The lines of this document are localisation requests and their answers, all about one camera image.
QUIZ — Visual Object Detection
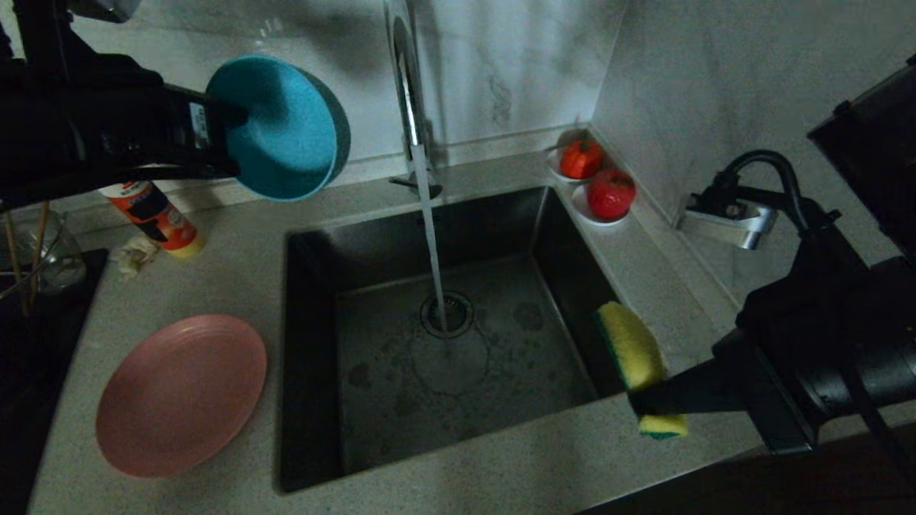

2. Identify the teal bowl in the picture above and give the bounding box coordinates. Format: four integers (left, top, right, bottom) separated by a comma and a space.
205, 54, 352, 202

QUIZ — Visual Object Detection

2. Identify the yellow sponge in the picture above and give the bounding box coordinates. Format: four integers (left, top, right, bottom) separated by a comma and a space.
596, 300, 689, 440

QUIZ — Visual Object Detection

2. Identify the yellow-capped orange dish soap bottle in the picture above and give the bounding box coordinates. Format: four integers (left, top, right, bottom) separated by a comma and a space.
99, 180, 206, 258

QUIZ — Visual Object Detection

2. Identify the brown wooden chopstick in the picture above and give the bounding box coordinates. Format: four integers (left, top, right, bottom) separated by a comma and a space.
32, 202, 51, 301

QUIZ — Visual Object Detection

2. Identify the chrome kitchen faucet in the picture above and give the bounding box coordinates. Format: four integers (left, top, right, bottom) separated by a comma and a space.
379, 0, 443, 203

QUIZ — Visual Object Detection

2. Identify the stainless steel sink basin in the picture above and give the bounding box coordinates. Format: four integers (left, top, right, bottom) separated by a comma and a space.
281, 187, 630, 493

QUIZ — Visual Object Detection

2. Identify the crumpled white tissue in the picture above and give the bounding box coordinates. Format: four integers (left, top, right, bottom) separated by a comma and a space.
114, 235, 160, 280

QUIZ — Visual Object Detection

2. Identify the clear glass pot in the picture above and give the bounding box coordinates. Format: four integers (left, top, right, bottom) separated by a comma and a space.
0, 207, 88, 298

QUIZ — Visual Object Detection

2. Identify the red apple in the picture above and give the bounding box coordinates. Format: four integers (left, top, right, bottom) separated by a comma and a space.
587, 169, 638, 221

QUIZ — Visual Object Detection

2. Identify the running water stream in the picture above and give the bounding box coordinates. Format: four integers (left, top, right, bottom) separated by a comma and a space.
411, 143, 453, 337

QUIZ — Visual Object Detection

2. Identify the pink plate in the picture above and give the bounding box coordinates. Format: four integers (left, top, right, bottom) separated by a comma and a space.
95, 315, 268, 479

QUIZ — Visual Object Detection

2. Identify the round metal drain strainer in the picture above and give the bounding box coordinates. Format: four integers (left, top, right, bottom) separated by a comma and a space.
420, 291, 475, 340

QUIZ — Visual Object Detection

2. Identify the orange-red tomato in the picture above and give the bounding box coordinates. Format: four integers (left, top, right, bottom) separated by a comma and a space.
560, 136, 605, 180

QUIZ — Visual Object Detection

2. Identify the long black arm cable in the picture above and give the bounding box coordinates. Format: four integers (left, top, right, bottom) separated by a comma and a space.
844, 365, 916, 487

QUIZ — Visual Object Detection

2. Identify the short black camera cable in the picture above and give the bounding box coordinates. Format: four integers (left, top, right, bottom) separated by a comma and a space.
705, 150, 813, 233

